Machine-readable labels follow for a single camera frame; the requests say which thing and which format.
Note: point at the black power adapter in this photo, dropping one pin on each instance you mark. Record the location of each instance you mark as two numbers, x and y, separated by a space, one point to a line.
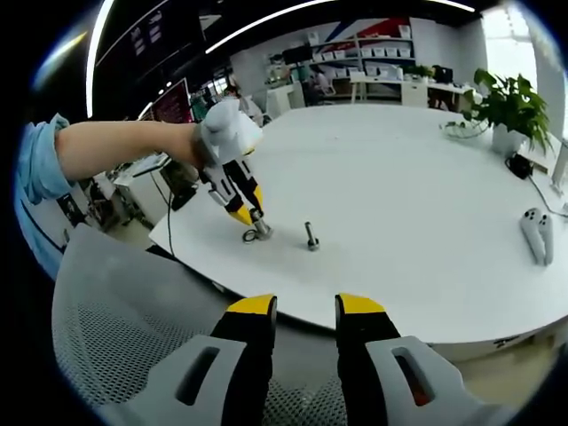
519 166

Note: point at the red screen monitor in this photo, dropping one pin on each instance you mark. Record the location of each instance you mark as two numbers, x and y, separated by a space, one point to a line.
175 104

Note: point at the grey mesh office chair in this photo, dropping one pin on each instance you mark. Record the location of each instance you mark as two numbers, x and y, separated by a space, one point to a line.
124 310

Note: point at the person's blue shirt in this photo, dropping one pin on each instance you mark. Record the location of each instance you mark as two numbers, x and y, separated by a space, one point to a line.
40 164

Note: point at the large steel washer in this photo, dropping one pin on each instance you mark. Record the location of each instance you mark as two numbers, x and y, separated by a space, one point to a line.
244 238

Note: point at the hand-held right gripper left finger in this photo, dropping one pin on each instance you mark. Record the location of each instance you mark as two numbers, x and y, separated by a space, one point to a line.
244 337

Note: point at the small threaded stud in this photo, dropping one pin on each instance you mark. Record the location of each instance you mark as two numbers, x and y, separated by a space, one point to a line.
312 235

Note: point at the shelf with white bins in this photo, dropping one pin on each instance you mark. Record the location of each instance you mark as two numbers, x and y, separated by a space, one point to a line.
377 53

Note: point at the large threaded stud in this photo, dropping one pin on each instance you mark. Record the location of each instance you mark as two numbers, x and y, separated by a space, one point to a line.
262 229

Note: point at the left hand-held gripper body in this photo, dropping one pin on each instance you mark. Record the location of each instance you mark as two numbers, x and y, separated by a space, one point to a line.
228 133

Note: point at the white handheld controller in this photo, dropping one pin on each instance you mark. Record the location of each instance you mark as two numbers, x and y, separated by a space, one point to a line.
532 235
548 239

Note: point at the black pouch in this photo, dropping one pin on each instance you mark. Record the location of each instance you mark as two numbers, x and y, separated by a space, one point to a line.
184 198

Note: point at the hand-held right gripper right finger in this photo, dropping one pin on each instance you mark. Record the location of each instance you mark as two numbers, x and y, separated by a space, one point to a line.
364 328

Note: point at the potted green plant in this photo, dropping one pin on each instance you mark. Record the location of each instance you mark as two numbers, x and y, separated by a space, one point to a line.
510 106

